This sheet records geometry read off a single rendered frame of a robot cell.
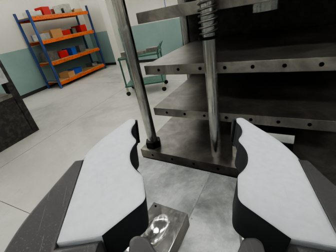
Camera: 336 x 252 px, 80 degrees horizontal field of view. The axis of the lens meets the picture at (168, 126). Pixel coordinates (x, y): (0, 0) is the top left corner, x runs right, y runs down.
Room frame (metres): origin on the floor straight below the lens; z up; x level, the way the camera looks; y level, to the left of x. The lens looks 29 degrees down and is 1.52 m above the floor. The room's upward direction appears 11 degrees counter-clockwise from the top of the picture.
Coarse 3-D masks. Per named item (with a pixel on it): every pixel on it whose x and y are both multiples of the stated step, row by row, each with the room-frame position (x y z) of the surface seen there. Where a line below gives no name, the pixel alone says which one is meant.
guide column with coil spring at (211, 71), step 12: (204, 12) 0.87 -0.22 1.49; (204, 24) 0.87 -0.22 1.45; (204, 36) 0.87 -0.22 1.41; (204, 48) 0.88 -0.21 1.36; (204, 60) 0.89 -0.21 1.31; (216, 60) 0.88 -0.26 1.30; (216, 72) 0.87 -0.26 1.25; (216, 84) 0.87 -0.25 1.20; (216, 96) 0.87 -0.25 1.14; (216, 108) 0.86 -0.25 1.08; (216, 120) 0.86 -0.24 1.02; (216, 132) 0.86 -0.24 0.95; (216, 144) 0.86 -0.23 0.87; (216, 156) 0.86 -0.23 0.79
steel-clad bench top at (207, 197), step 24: (144, 168) 0.87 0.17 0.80; (168, 168) 0.83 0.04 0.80; (192, 168) 0.80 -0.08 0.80; (168, 192) 0.67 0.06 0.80; (192, 192) 0.64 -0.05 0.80; (216, 192) 0.62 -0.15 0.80; (192, 216) 0.52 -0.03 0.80; (216, 216) 0.50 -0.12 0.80; (192, 240) 0.43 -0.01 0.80; (216, 240) 0.41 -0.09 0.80
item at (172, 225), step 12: (156, 204) 0.56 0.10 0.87; (156, 216) 0.50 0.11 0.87; (168, 216) 0.49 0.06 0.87; (180, 216) 0.48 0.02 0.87; (156, 228) 0.47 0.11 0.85; (168, 228) 0.45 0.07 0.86; (180, 228) 0.44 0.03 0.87; (156, 240) 0.42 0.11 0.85; (168, 240) 0.40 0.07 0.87; (180, 240) 0.43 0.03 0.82
